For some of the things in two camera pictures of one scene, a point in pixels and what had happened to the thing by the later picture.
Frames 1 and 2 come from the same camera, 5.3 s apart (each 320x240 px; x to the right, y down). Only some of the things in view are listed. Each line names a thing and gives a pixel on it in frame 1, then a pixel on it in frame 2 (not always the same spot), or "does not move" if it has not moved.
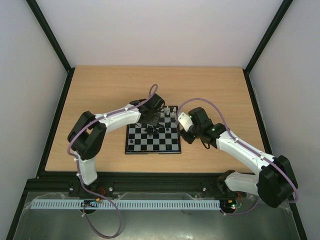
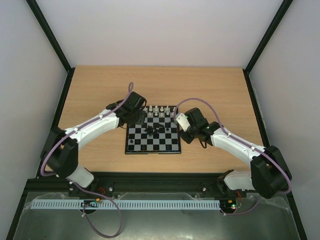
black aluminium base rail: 211,184 does not move
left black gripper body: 153,121 -> 138,121
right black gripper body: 188,136 does not move
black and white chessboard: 166,140 does not move
